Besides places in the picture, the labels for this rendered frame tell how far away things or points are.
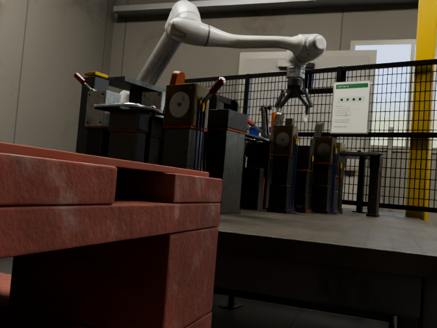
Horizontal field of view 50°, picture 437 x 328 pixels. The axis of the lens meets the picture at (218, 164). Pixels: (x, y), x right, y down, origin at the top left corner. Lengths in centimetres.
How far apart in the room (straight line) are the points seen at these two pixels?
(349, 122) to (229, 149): 143
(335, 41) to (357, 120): 209
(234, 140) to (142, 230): 124
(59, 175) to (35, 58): 441
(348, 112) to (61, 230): 266
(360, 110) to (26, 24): 301
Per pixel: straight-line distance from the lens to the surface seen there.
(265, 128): 238
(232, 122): 149
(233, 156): 150
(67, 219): 22
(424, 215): 271
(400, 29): 481
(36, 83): 460
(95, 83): 175
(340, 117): 283
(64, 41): 495
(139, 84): 185
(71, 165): 22
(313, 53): 221
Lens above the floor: 79
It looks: 3 degrees up
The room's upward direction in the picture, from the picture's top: 5 degrees clockwise
